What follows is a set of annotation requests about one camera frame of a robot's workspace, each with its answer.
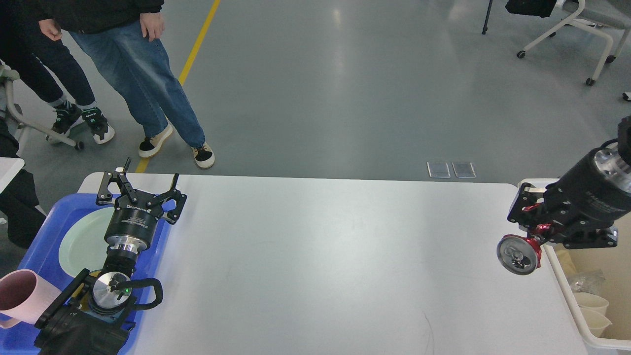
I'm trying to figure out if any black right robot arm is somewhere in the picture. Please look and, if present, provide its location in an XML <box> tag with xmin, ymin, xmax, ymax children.
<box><xmin>500</xmin><ymin>117</ymin><xmax>631</xmax><ymax>252</ymax></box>

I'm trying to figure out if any foil sheet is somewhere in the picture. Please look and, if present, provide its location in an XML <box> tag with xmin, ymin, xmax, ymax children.
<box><xmin>566</xmin><ymin>269</ymin><xmax>606</xmax><ymax>296</ymax></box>

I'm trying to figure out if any white chair at left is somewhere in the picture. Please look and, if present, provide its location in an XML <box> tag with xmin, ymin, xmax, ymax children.
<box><xmin>0</xmin><ymin>64</ymin><xmax>85</xmax><ymax>155</ymax></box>

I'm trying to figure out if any blue plastic tray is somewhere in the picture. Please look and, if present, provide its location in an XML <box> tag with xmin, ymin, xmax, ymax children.
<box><xmin>0</xmin><ymin>193</ymin><xmax>171</xmax><ymax>355</ymax></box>

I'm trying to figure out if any person in blue jeans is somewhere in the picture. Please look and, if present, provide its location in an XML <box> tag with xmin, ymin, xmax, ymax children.
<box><xmin>25</xmin><ymin>0</ymin><xmax>215</xmax><ymax>169</ymax></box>

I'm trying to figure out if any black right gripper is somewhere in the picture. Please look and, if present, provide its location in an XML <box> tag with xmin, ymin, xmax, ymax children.
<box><xmin>507</xmin><ymin>147</ymin><xmax>631</xmax><ymax>249</ymax></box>

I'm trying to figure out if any brown paper bag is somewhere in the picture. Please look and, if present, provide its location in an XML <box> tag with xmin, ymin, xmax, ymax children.
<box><xmin>555</xmin><ymin>248</ymin><xmax>577</xmax><ymax>276</ymax></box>

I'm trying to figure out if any beige plastic bin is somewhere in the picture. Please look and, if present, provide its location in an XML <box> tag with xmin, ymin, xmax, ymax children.
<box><xmin>518</xmin><ymin>178</ymin><xmax>631</xmax><ymax>352</ymax></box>

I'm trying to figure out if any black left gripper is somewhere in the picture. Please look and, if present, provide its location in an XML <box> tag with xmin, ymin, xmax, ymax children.
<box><xmin>95</xmin><ymin>158</ymin><xmax>187</xmax><ymax>254</ymax></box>

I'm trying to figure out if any pink mug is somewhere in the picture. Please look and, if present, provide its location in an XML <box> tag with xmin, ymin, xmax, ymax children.
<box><xmin>0</xmin><ymin>269</ymin><xmax>61</xmax><ymax>329</ymax></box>

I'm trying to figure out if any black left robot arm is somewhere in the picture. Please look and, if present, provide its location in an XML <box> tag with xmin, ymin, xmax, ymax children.
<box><xmin>34</xmin><ymin>160</ymin><xmax>187</xmax><ymax>355</ymax></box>

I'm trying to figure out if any person in black trousers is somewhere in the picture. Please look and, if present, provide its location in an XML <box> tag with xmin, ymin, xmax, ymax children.
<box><xmin>0</xmin><ymin>118</ymin><xmax>47</xmax><ymax>250</ymax></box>

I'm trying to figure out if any small white side table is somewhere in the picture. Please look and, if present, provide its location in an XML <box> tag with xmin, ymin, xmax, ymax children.
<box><xmin>0</xmin><ymin>157</ymin><xmax>25</xmax><ymax>193</ymax></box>

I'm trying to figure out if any white office chair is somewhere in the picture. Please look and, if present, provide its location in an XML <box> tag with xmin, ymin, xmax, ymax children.
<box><xmin>516</xmin><ymin>0</ymin><xmax>631</xmax><ymax>87</ymax></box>

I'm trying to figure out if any white paper cup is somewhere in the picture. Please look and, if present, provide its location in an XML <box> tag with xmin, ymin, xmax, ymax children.
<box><xmin>574</xmin><ymin>292</ymin><xmax>609</xmax><ymax>316</ymax></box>
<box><xmin>580</xmin><ymin>308</ymin><xmax>612</xmax><ymax>337</ymax></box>

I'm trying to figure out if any red candy wrapper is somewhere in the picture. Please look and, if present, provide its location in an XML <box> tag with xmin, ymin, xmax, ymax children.
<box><xmin>521</xmin><ymin>202</ymin><xmax>551</xmax><ymax>272</ymax></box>

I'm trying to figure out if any mint green plate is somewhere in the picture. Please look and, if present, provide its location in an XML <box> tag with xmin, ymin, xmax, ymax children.
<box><xmin>58</xmin><ymin>207</ymin><xmax>114</xmax><ymax>277</ymax></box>

